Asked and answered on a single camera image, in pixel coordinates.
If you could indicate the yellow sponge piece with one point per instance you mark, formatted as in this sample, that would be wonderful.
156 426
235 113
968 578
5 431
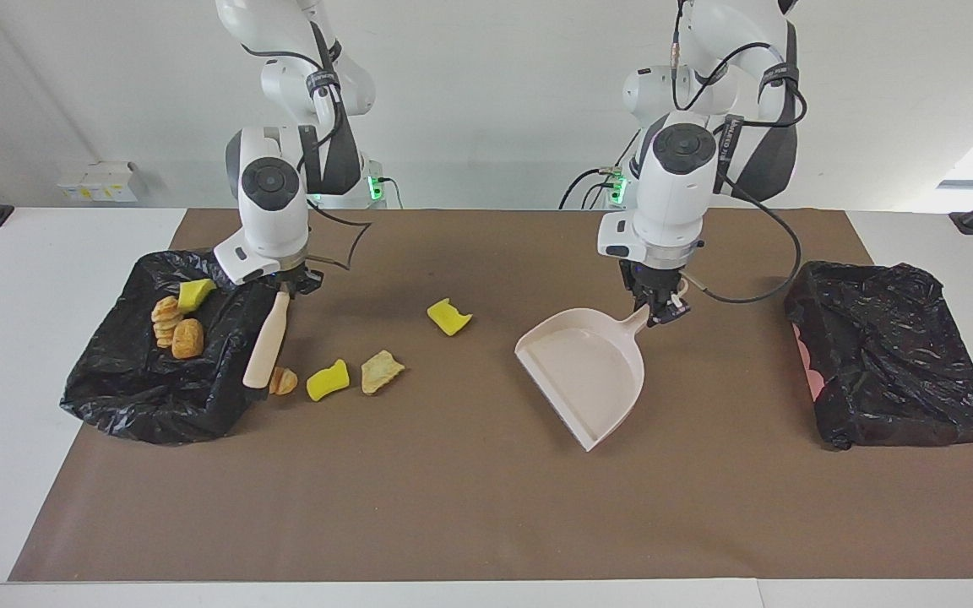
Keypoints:
195 294
328 381
448 317

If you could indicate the pink plastic bin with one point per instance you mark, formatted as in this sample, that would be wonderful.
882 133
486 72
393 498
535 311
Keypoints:
806 359

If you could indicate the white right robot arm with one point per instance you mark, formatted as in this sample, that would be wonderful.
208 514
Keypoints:
271 211

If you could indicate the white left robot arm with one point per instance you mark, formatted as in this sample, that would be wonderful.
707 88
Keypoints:
676 194

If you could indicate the beige bread chunk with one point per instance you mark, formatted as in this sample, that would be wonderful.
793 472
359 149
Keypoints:
380 372

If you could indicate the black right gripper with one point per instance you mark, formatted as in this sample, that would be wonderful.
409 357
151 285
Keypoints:
301 280

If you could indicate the white wall socket box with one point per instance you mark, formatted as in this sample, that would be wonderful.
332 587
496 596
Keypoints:
98 184

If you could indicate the green-lit base connector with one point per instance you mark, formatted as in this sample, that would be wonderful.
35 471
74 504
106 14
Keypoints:
618 187
375 184

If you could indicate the brown table mat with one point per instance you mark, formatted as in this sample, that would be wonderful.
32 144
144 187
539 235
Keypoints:
453 507

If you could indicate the beige hand brush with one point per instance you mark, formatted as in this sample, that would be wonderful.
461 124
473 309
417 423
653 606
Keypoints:
267 346

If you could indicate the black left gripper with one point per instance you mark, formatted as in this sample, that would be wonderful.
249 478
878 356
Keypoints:
655 277

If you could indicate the black trash bag bin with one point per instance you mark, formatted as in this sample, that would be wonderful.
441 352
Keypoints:
132 388
900 363

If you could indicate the golden mini croissant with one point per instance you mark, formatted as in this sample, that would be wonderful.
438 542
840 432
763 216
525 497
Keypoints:
165 317
286 382

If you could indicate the brown bread roll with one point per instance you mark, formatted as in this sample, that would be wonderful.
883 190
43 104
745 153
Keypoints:
187 339

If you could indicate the beige plastic dustpan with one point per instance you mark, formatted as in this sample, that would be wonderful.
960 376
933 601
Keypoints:
588 371

